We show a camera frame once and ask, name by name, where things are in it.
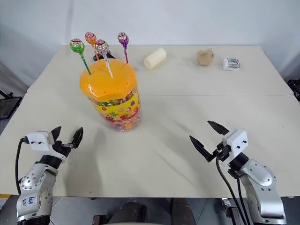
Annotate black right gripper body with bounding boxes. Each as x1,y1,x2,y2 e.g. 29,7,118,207
212,142,233,162

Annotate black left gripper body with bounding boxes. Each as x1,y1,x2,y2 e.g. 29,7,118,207
52,140,74,163

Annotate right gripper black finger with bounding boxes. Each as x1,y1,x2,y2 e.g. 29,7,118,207
189,135,217,163
207,120,228,136

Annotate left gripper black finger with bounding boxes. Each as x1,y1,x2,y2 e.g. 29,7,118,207
52,126,62,143
70,127,84,149

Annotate green lollipop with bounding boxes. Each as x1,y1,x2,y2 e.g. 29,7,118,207
69,38,92,76

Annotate clear white lollipop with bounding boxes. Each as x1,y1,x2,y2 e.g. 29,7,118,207
94,39,114,79

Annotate orange lollipop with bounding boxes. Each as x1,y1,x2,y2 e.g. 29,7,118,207
84,31,99,61

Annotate purple lollipop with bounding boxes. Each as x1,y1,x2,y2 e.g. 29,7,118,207
117,32,130,64

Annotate black mesh chair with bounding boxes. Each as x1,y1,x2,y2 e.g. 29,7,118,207
0,90,22,121

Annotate candy jar with orange lid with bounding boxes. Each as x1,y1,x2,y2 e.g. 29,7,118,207
79,58,143,133

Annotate small silver packet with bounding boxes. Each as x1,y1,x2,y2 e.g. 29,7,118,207
222,56,242,72

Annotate dark rounded shape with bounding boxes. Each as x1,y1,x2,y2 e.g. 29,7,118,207
169,198,196,225

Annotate brown crumpled pouch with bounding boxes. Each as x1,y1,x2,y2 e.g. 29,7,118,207
196,48,215,67

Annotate black equipment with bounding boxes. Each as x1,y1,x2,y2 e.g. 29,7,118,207
286,79,300,102

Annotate small black object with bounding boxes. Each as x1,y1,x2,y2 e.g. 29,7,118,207
90,53,117,62

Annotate cream white cylinder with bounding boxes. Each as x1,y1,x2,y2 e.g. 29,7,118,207
143,47,167,70

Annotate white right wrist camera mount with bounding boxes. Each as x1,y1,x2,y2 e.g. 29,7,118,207
221,128,248,164

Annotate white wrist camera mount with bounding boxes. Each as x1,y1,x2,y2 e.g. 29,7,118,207
221,128,248,164
25,130,56,153

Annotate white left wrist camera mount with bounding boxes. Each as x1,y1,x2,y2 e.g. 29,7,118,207
25,130,56,153

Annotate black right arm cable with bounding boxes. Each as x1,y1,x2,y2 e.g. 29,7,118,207
215,156,248,225
236,177,253,225

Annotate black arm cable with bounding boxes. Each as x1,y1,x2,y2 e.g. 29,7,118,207
215,156,248,225
236,177,253,225
15,137,27,195

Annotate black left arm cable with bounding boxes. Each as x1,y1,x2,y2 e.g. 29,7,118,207
15,137,27,195

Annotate metal bracket under table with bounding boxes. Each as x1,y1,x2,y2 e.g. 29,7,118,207
221,197,238,225

